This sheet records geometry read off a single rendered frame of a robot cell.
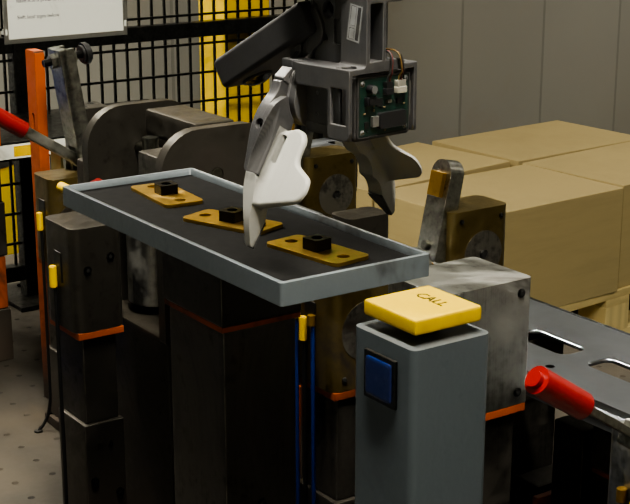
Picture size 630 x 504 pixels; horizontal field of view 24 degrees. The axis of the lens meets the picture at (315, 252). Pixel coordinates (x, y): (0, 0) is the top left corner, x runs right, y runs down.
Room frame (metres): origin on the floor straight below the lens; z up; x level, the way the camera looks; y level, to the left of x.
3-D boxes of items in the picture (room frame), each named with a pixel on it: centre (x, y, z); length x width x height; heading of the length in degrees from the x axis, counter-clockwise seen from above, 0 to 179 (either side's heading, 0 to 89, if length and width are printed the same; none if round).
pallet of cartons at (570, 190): (4.53, -0.64, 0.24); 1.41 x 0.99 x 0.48; 124
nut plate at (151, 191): (1.29, 0.14, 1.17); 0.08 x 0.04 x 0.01; 30
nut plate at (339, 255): (1.10, 0.00, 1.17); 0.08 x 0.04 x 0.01; 43
